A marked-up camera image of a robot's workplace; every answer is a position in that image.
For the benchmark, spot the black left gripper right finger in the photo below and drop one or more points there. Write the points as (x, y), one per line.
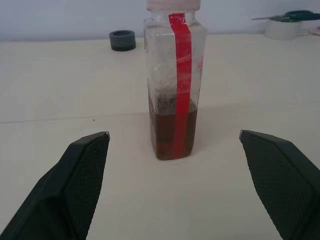
(285, 180)

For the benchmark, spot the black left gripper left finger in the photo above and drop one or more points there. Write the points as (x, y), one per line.
(62, 190)

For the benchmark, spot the clear bottle with red tape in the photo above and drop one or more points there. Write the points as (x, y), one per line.
(165, 130)

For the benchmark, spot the white tape roll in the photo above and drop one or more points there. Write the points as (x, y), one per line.
(282, 30)

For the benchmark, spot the black round lid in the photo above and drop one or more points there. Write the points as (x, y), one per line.
(122, 41)

